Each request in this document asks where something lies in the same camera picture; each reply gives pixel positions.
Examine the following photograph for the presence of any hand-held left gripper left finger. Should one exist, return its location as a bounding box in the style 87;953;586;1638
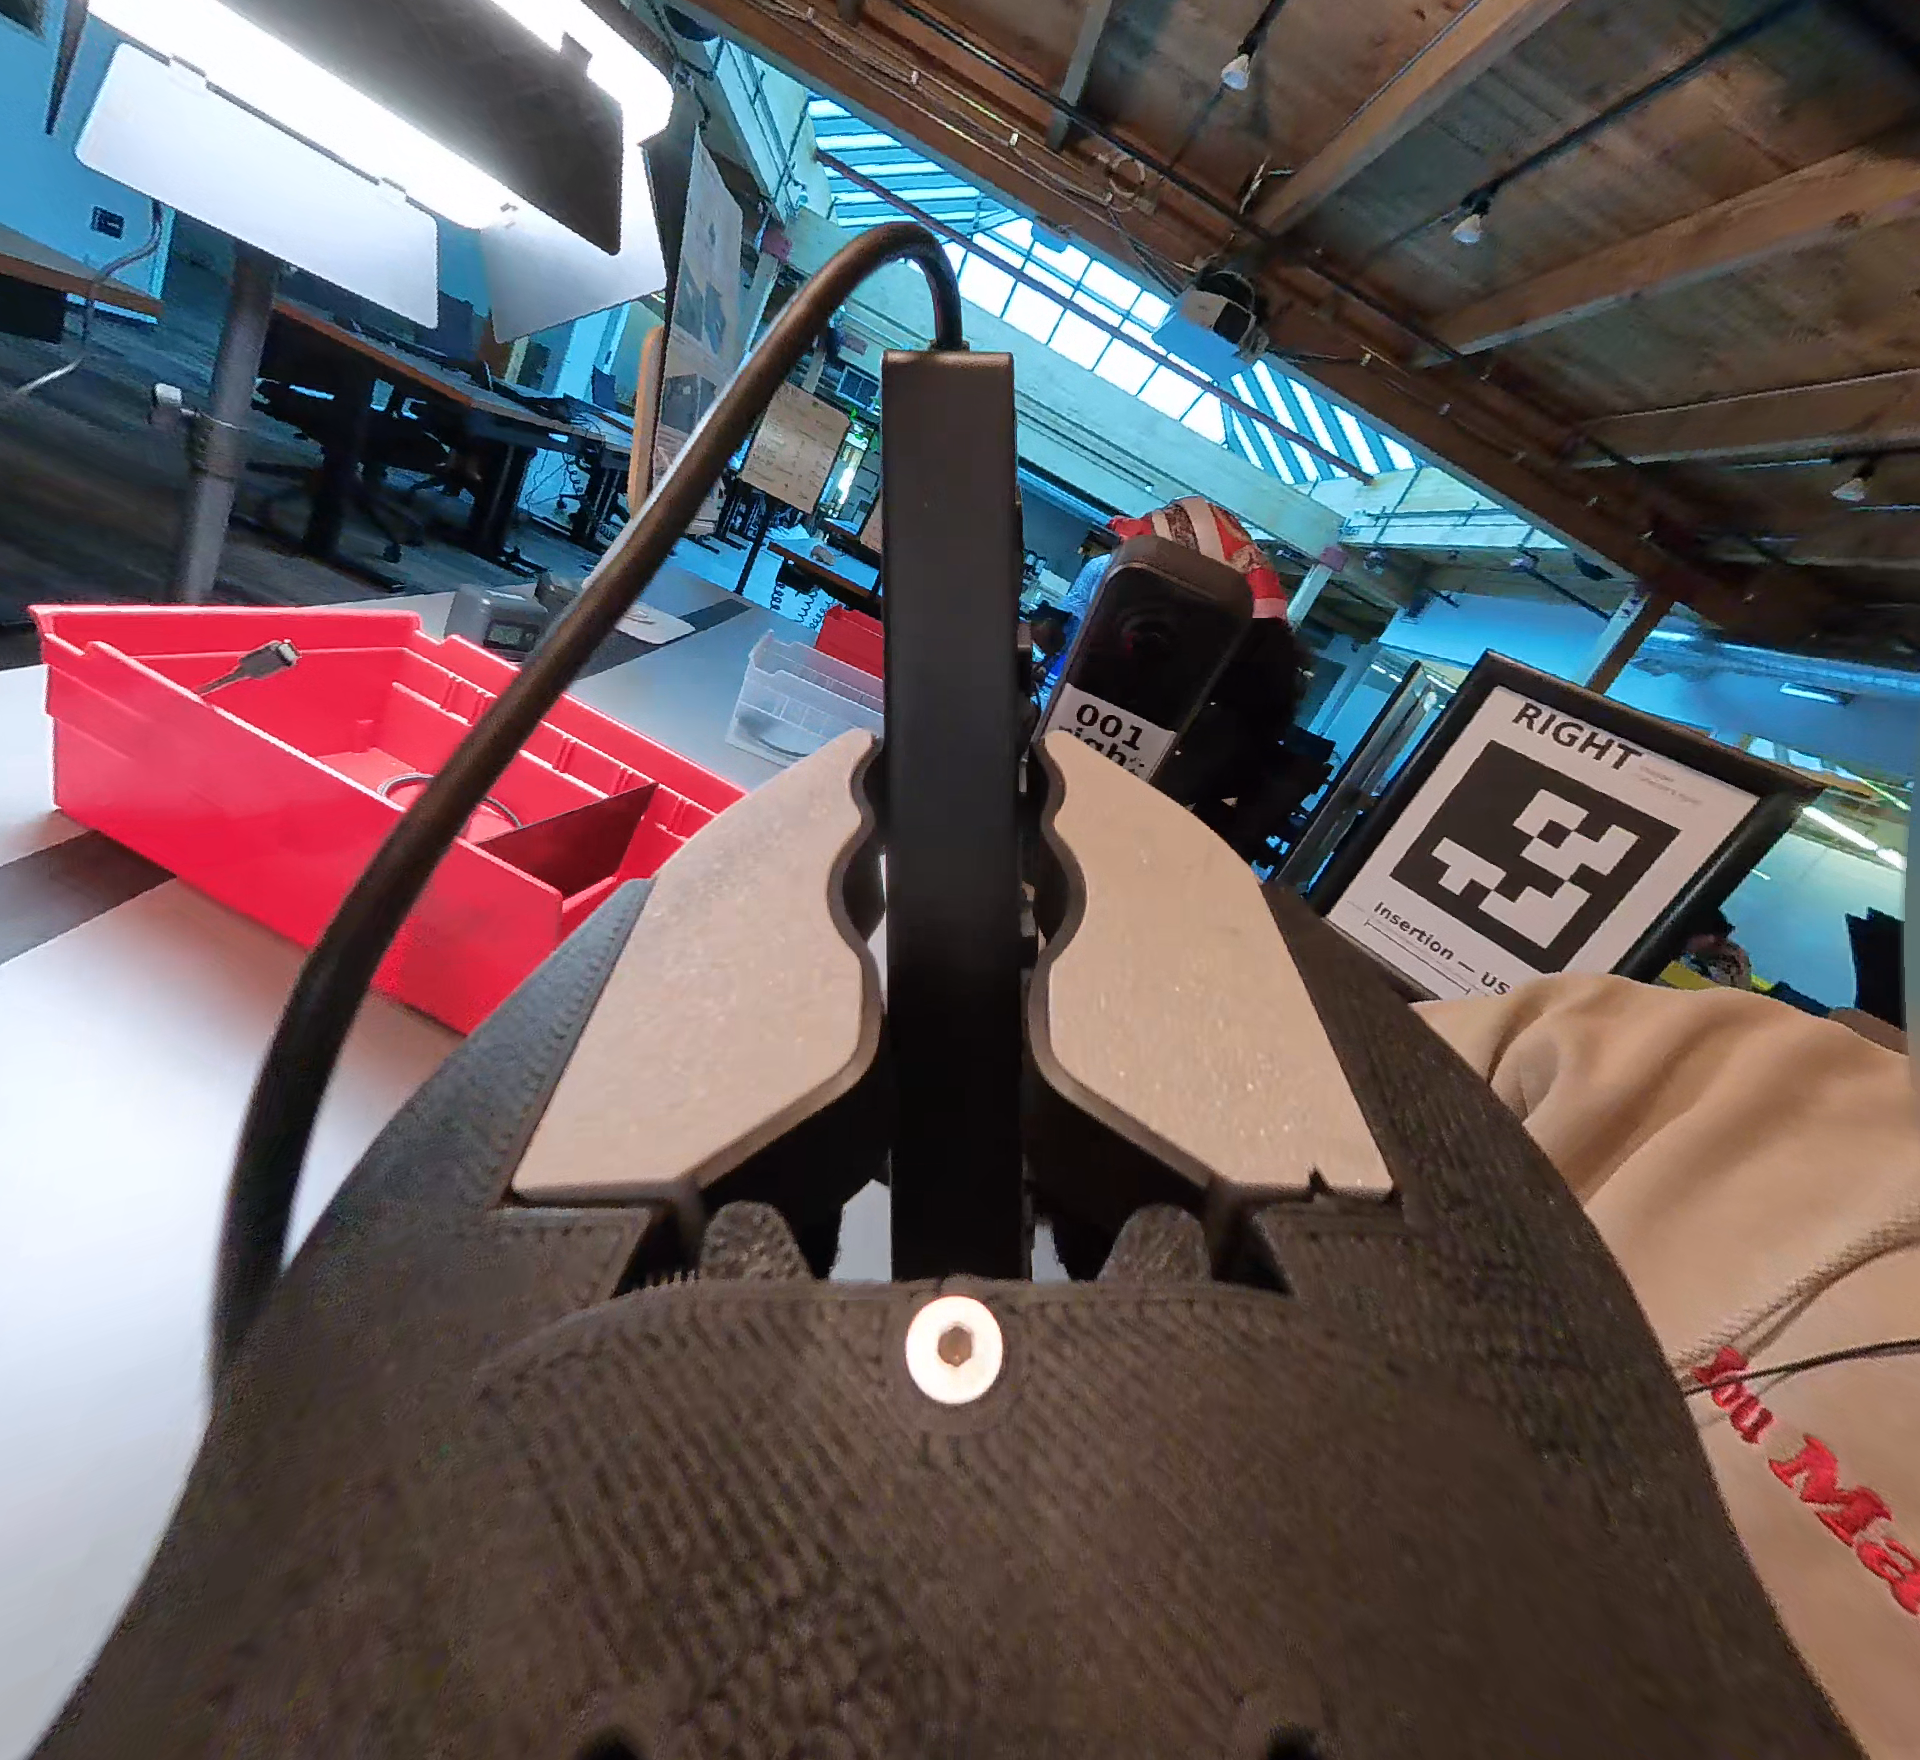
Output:
507;728;889;1207

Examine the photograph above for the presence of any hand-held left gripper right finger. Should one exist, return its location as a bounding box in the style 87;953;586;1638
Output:
1033;733;1399;1207

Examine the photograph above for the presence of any black usb hub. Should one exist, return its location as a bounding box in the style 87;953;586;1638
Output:
880;350;1036;1283

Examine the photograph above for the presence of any person's right forearm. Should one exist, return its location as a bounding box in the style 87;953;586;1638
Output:
1409;971;1920;1760

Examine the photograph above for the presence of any clear plastic bin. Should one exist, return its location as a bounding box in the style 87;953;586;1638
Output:
730;631;888;755

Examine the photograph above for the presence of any ceiling-mounted device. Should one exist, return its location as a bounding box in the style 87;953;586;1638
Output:
1169;265;1276;361

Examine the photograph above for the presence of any framed black-white marker sign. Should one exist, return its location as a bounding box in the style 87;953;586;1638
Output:
1296;646;1829;1003

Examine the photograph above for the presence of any small grey box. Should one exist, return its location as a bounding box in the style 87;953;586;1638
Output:
450;583;550;652

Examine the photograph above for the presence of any large red plastic bin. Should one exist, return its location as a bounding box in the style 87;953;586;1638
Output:
31;597;752;1035

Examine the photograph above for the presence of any wood and white document stand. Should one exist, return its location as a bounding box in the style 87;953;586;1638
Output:
627;131;752;547

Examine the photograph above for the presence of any printed instruction sheet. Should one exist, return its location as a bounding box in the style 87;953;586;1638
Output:
660;131;746;441

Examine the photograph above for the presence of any black office desk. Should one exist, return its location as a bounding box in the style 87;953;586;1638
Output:
255;291;647;593

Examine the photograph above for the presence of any light stand pole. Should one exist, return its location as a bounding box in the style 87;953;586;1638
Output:
171;246;286;606

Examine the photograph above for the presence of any led light panel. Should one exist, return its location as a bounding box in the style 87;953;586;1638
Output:
52;0;677;345

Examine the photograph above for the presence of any cable with metal plug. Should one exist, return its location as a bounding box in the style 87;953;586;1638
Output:
191;639;504;839

